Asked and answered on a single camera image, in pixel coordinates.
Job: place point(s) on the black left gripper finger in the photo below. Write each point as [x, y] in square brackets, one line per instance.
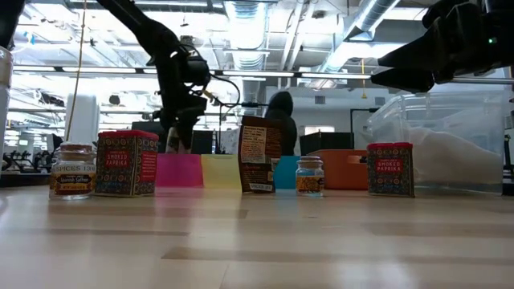
[188, 134]

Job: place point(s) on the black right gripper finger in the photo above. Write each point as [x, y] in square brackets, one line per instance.
[417, 54]
[405, 80]

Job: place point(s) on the smoked paprika tin red lid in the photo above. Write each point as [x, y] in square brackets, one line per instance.
[389, 168]
[124, 164]

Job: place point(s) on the brown spice pouch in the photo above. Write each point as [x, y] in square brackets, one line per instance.
[259, 160]

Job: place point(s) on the glass saffron spice jar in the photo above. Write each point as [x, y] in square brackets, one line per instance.
[72, 176]
[309, 180]

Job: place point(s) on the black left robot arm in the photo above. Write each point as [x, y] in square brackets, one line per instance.
[152, 32]

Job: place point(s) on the pink plastic bin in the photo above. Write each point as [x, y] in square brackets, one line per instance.
[178, 170]

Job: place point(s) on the yellow plastic bin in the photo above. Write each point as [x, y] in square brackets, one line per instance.
[221, 172]

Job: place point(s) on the black tube stand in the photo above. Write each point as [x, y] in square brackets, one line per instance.
[363, 109]

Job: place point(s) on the clear plastic storage container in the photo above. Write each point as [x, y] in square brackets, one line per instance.
[462, 112]

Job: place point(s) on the long ceiling light strip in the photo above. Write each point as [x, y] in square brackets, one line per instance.
[257, 74]

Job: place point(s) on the grey cloth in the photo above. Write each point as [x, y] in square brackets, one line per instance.
[449, 160]

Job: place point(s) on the person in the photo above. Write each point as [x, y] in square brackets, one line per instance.
[283, 106]

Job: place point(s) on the white building pillar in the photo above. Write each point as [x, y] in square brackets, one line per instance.
[82, 116]

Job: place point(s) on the teal plastic bin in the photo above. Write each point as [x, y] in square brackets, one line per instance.
[286, 172]

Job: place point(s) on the orange plastic bin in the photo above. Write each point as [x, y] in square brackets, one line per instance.
[341, 172]

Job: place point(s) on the silver corrugated air duct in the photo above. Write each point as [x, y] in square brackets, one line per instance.
[245, 40]

